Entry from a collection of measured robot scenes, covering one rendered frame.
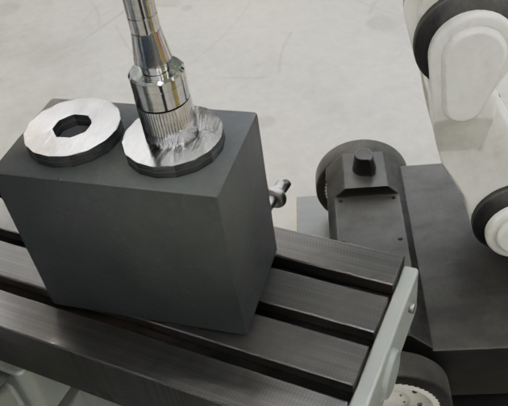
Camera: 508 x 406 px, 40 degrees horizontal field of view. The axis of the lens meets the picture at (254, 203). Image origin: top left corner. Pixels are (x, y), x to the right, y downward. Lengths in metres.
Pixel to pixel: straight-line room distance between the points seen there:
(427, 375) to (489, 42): 0.50
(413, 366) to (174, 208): 0.61
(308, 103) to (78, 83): 0.99
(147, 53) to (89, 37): 2.82
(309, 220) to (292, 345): 0.92
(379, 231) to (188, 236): 0.72
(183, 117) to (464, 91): 0.48
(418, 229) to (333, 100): 1.39
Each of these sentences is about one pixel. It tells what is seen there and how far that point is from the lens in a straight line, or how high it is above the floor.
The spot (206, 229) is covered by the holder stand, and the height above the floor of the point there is 1.10.
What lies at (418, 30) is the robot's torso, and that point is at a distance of 0.96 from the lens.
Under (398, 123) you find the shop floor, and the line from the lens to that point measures 2.53.
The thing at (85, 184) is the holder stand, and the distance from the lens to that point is 0.62.
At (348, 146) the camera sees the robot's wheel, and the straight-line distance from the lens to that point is 1.48.
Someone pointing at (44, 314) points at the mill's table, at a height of 0.95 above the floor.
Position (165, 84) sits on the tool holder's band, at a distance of 0.57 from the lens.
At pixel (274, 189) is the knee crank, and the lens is 1.45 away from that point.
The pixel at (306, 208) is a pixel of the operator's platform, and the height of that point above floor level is 0.40.
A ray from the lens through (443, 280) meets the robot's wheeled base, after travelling 1.25.
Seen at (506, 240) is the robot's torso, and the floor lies 0.68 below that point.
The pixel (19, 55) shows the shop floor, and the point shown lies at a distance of 3.41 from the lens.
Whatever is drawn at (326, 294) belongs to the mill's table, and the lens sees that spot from 0.73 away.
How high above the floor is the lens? 1.51
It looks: 42 degrees down
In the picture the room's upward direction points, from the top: 9 degrees counter-clockwise
